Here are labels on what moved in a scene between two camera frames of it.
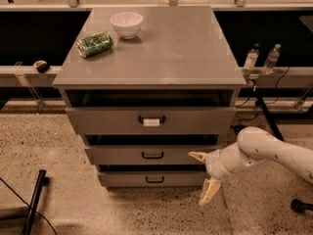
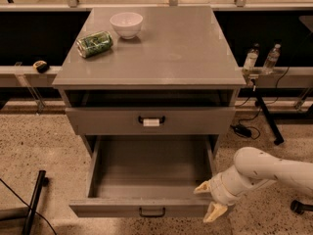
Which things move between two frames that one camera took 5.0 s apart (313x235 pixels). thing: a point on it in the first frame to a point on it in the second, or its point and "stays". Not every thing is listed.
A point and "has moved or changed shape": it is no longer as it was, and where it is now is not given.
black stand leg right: (269, 115) stays
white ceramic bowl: (127, 24) stays
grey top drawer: (151, 120) stays
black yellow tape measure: (41, 66) stays
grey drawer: (145, 154) has moved or changed shape
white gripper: (215, 164) to (217, 188)
